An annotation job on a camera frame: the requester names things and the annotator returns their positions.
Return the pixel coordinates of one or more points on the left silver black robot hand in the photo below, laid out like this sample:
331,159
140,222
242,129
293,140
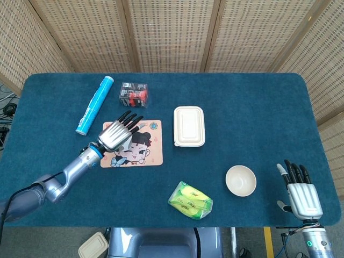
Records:
114,134

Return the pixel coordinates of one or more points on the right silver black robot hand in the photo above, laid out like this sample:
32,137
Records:
305,199

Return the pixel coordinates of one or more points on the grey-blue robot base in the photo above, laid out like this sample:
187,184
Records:
161,243

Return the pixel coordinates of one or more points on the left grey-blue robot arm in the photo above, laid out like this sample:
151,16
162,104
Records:
72,169

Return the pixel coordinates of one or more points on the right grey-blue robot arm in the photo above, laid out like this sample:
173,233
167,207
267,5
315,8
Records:
318,242

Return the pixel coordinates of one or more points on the pink cartoon girl mouse pad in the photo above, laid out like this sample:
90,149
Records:
150,150

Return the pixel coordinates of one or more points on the blue cylindrical tube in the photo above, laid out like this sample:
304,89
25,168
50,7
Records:
94,106

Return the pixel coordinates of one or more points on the black red clear-wrapped box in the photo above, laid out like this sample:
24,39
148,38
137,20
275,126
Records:
133,95

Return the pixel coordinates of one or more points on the beige round bowl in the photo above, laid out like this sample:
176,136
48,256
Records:
240,181

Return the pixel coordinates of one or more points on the white lidded lunch box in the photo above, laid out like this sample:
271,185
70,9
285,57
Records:
189,126

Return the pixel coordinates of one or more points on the black caster wheel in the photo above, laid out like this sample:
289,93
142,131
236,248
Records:
244,253

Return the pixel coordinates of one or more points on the metal table leg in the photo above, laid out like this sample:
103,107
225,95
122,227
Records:
233,242

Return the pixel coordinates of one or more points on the blue table cloth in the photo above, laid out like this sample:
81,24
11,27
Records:
242,121

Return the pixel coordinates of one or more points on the green snack packet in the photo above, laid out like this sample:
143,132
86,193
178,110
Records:
190,201

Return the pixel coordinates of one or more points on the beige lidded lunch box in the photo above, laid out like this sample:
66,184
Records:
93,246

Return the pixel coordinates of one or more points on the woven bamboo folding screen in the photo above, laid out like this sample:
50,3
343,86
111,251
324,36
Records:
172,35

